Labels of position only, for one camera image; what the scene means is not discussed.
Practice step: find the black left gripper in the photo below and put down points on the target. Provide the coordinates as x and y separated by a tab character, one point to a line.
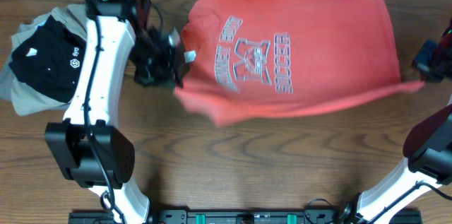
167	76

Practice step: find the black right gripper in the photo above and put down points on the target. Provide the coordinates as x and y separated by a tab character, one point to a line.
422	65

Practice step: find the red soccer t-shirt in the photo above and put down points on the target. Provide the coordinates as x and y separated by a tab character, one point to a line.
288	58

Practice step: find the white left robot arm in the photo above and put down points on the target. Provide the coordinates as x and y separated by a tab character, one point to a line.
87	144

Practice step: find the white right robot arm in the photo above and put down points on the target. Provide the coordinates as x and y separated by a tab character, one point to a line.
426	166

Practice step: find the black polo shirt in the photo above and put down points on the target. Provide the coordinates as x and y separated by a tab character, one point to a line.
50	60

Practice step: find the khaki folded shirt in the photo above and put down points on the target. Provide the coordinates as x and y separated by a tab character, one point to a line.
25	99

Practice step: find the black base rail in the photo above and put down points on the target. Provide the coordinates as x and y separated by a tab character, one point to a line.
231	217

